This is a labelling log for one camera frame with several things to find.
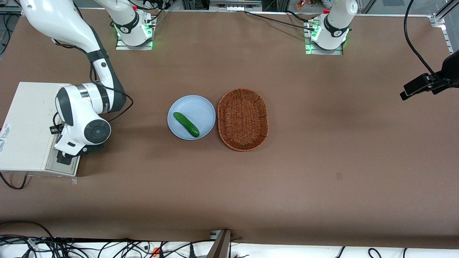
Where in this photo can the grey oven door with window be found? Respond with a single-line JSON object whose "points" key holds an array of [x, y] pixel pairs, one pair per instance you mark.
{"points": [[52, 169]]}

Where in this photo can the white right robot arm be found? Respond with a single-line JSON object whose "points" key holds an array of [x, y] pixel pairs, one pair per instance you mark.
{"points": [[57, 21]]}

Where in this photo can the white toaster oven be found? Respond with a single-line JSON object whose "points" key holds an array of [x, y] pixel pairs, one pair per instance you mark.
{"points": [[28, 122]]}

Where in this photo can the clear tape piece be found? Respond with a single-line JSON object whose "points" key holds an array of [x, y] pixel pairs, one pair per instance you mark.
{"points": [[74, 180]]}

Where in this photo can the green cucumber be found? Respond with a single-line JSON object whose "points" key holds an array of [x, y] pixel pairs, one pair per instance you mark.
{"points": [[186, 124]]}

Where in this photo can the light blue round plate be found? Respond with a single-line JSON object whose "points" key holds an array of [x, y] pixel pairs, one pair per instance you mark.
{"points": [[195, 107]]}

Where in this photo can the oval brown wicker basket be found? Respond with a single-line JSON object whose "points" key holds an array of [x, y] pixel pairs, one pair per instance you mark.
{"points": [[242, 120]]}

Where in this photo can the grey metal equipment box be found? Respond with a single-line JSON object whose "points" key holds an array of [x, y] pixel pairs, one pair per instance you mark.
{"points": [[233, 5]]}

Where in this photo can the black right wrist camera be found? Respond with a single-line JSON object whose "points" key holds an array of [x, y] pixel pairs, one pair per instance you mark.
{"points": [[91, 148]]}

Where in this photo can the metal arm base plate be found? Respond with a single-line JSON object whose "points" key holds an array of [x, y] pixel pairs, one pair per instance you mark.
{"points": [[312, 52], [122, 47]]}

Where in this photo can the small metal bracket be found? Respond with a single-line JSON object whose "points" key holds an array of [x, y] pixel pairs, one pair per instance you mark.
{"points": [[214, 234]]}

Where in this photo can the dark metal stand post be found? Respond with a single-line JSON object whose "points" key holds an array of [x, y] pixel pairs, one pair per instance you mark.
{"points": [[220, 247]]}

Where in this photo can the black camera on mount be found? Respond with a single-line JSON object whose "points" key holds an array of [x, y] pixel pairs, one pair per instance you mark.
{"points": [[416, 86]]}

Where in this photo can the aluminium frame profile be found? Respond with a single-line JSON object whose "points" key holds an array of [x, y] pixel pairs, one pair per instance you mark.
{"points": [[436, 21]]}

